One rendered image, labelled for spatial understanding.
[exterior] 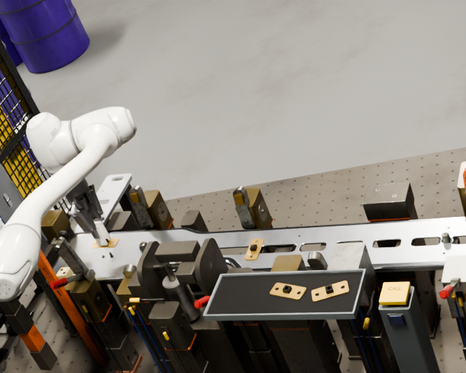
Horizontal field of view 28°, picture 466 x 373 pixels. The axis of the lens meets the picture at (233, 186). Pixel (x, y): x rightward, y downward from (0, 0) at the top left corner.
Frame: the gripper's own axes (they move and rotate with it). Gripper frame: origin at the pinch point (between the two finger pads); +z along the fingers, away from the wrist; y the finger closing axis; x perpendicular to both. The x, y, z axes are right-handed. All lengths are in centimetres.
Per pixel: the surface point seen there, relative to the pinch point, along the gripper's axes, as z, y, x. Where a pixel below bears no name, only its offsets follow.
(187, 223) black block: 10.1, 14.2, -19.7
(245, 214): 6.3, 12.0, -40.8
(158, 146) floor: 109, 200, 108
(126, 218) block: 11.1, 19.4, 4.5
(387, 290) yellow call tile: -7, -33, -94
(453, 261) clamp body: 3, -14, -104
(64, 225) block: 7.4, 13.8, 23.5
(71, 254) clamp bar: -7.1, -16.4, -1.7
